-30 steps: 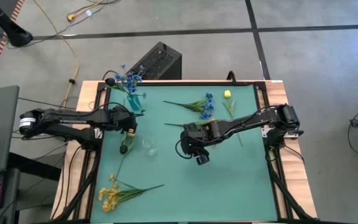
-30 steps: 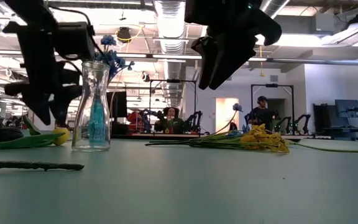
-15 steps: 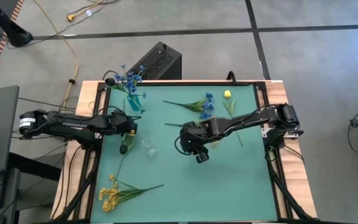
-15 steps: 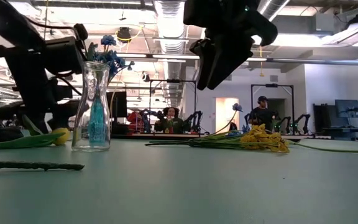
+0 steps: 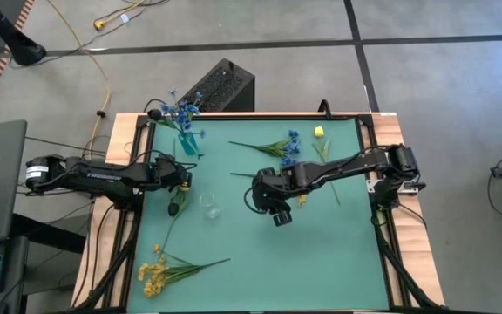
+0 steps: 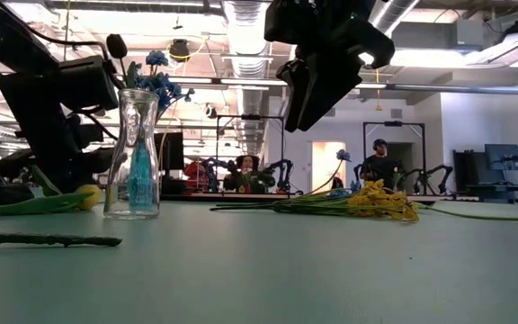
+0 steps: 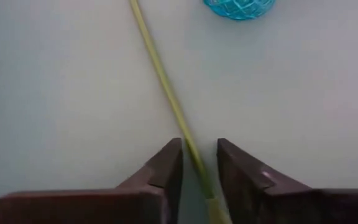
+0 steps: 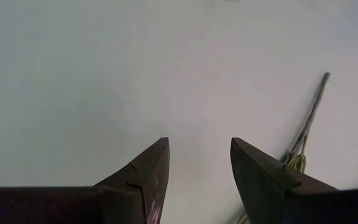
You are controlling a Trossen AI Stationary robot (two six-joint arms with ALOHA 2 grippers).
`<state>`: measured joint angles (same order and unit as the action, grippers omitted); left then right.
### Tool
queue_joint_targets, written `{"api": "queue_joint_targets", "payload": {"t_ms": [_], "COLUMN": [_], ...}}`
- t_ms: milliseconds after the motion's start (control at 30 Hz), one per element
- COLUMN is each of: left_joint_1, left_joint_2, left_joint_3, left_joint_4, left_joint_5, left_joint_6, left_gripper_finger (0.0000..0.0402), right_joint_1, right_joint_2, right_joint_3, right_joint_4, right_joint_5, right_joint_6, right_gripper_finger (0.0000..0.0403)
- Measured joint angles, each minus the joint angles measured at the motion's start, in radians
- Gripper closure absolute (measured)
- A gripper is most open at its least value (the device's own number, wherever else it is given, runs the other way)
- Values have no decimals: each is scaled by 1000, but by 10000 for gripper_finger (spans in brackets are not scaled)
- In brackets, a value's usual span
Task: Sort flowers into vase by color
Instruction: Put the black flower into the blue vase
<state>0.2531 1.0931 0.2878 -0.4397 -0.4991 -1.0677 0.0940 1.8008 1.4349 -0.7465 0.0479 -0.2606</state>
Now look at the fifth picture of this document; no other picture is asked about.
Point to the clear glass vase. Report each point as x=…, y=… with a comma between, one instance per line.
x=209, y=209

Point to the yellow tulip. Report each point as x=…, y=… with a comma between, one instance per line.
x=319, y=131

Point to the yellow rose stem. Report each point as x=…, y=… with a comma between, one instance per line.
x=184, y=187

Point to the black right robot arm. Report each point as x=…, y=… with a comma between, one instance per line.
x=347, y=165

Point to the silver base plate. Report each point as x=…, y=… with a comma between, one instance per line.
x=371, y=187

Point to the blue glass vase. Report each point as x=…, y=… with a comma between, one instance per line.
x=187, y=146

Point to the black round device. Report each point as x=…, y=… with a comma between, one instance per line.
x=154, y=114

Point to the black stand with base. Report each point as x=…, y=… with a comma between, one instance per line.
x=24, y=50

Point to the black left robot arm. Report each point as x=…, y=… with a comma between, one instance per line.
x=103, y=176

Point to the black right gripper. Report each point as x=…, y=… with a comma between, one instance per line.
x=273, y=187

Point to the green table mat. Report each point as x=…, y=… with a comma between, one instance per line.
x=277, y=261

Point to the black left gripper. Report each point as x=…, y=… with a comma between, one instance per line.
x=170, y=172

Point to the black desk base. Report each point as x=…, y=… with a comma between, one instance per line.
x=46, y=233

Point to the blue flower bunch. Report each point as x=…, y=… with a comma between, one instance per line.
x=182, y=115
x=273, y=149

